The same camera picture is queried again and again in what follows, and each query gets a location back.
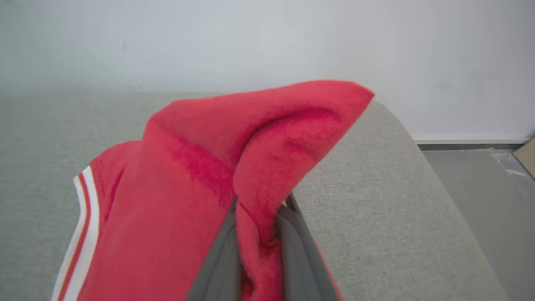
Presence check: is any grey fabric sofa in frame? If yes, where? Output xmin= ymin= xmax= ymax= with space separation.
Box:
xmin=0 ymin=92 xmax=508 ymax=301

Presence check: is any white baseboard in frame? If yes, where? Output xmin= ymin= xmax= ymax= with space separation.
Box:
xmin=412 ymin=135 xmax=533 ymax=145

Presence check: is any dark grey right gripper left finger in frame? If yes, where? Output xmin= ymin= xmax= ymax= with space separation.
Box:
xmin=186 ymin=199 xmax=243 ymax=301

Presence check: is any beige cardboard sheet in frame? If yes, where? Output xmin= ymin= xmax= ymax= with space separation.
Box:
xmin=513 ymin=138 xmax=535 ymax=179

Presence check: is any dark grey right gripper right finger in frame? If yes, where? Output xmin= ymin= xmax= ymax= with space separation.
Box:
xmin=276 ymin=193 xmax=337 ymax=301

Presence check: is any red garment with white trim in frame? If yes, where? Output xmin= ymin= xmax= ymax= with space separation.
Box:
xmin=50 ymin=79 xmax=375 ymax=301

